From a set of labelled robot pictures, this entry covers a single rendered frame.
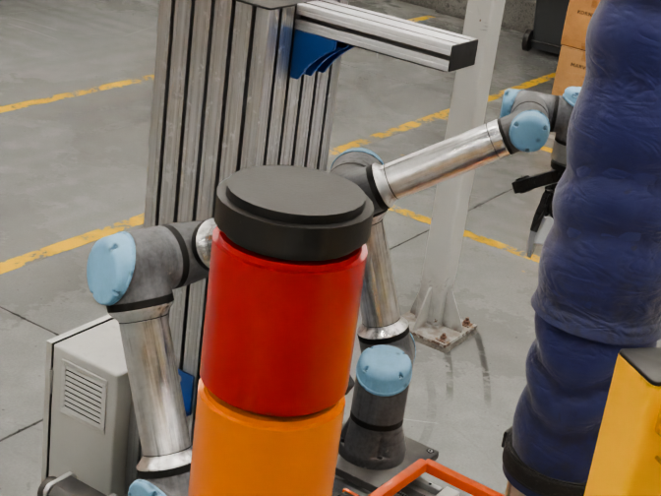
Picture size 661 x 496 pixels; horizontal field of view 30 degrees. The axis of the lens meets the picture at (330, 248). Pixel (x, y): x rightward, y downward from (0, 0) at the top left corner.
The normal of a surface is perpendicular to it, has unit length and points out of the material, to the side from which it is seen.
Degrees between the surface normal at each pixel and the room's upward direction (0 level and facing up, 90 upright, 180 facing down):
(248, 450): 90
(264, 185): 0
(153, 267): 65
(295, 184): 0
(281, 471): 90
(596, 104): 80
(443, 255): 90
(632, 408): 90
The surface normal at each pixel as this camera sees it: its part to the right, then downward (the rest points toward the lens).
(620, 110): -0.55, 0.09
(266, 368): -0.21, 0.36
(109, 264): -0.79, 0.04
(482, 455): 0.12, -0.92
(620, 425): -0.95, 0.01
